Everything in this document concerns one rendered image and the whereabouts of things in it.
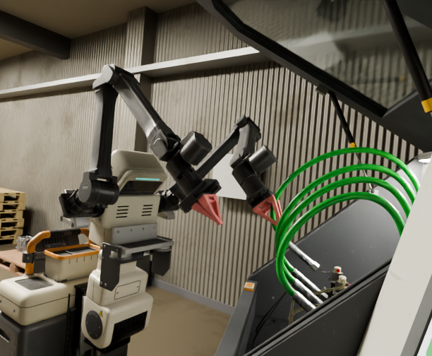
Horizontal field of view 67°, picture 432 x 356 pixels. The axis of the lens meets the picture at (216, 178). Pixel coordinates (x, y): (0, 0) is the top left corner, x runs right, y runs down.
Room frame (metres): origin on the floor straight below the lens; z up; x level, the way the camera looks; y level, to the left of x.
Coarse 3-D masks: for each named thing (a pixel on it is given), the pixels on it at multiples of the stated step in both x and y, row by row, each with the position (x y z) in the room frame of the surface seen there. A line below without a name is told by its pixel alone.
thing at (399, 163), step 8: (336, 152) 0.84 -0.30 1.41; (344, 152) 0.83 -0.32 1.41; (352, 152) 0.83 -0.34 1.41; (360, 152) 0.83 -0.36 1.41; (368, 152) 0.82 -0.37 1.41; (376, 152) 0.81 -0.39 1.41; (384, 152) 0.81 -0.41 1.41; (312, 160) 0.85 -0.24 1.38; (320, 160) 0.85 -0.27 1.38; (392, 160) 0.81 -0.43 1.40; (400, 160) 0.80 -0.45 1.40; (304, 168) 0.85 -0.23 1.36; (408, 168) 0.80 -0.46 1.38; (408, 176) 0.80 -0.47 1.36; (416, 184) 0.79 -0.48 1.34; (280, 192) 0.86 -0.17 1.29; (416, 192) 0.80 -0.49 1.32; (272, 208) 0.87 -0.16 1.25; (272, 216) 0.87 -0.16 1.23; (272, 224) 0.87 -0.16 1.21
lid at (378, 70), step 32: (224, 0) 1.05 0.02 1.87; (256, 0) 0.90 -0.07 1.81; (288, 0) 0.79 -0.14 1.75; (320, 0) 0.71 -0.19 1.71; (352, 0) 0.64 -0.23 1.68; (416, 0) 0.50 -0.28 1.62; (256, 32) 1.14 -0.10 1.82; (288, 32) 0.97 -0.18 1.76; (320, 32) 0.84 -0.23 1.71; (352, 32) 0.74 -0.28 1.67; (384, 32) 0.67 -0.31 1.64; (416, 32) 0.60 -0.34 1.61; (288, 64) 1.18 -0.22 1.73; (320, 64) 1.04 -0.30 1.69; (352, 64) 0.89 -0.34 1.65; (384, 64) 0.79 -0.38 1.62; (352, 96) 1.10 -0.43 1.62; (384, 96) 0.96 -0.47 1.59; (416, 96) 0.79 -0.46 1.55; (416, 128) 0.97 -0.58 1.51
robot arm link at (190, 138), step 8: (192, 136) 0.80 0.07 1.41; (200, 136) 0.81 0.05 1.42; (160, 144) 0.84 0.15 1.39; (176, 144) 0.83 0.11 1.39; (184, 144) 0.82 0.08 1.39; (192, 144) 0.79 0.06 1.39; (200, 144) 0.78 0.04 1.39; (208, 144) 0.81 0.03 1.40; (160, 152) 0.84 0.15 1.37; (168, 152) 0.83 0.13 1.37; (176, 152) 0.85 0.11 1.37; (184, 152) 0.80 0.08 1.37; (192, 152) 0.79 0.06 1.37; (200, 152) 0.79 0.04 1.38; (208, 152) 0.80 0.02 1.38; (168, 160) 0.85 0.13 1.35; (192, 160) 0.80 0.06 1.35; (200, 160) 0.81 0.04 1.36
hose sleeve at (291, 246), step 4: (292, 244) 0.86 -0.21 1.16; (292, 248) 0.85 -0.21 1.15; (296, 248) 0.85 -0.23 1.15; (296, 252) 0.85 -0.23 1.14; (300, 252) 0.85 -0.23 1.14; (300, 256) 0.85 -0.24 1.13; (304, 256) 0.85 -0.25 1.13; (304, 260) 0.85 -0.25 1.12; (308, 260) 0.84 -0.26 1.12; (312, 260) 0.85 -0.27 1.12; (308, 264) 0.84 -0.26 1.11; (312, 264) 0.84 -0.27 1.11
